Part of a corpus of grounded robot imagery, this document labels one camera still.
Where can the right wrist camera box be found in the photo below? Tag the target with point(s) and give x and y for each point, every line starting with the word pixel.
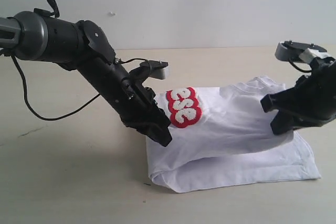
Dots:
pixel 300 52

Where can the white t-shirt red lettering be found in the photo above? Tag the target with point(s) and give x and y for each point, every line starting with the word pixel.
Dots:
pixel 221 137

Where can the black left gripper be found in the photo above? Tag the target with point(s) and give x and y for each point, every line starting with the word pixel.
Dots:
pixel 136 106

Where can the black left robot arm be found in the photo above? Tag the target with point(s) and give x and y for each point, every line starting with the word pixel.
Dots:
pixel 83 46

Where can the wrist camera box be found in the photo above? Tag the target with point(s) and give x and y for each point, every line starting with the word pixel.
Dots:
pixel 300 52
pixel 156 69

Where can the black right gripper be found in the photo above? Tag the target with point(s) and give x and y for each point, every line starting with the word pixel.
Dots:
pixel 311 101

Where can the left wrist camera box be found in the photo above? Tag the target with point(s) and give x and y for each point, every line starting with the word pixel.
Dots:
pixel 156 69

